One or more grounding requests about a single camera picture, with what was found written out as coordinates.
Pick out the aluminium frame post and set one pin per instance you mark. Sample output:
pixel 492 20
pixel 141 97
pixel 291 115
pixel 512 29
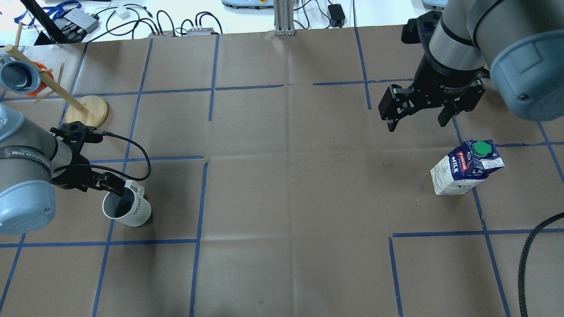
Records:
pixel 283 11

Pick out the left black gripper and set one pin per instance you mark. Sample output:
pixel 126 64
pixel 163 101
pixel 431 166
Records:
pixel 70 173

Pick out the black power adapter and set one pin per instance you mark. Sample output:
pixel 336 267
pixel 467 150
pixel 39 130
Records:
pixel 336 15

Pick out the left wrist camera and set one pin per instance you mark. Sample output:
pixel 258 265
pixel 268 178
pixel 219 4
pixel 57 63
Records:
pixel 76 134

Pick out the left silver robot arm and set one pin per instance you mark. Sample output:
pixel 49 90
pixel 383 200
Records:
pixel 33 162

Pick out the white mug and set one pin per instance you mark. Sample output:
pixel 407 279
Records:
pixel 131 208

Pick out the usb hub box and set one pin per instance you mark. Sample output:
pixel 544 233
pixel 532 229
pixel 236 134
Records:
pixel 167 33
pixel 201 32

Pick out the wooden mug tree stand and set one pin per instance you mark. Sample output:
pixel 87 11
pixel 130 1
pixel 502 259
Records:
pixel 90 110

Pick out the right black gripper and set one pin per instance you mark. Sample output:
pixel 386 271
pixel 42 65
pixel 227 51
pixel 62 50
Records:
pixel 442 79

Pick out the orange mug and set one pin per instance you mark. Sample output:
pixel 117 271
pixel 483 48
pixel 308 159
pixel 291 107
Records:
pixel 36 80

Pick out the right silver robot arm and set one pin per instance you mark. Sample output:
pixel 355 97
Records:
pixel 519 41

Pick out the blue white milk carton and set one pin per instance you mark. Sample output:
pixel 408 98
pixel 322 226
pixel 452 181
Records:
pixel 465 167

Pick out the blue mug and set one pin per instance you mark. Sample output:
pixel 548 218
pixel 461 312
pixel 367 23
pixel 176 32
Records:
pixel 15 75

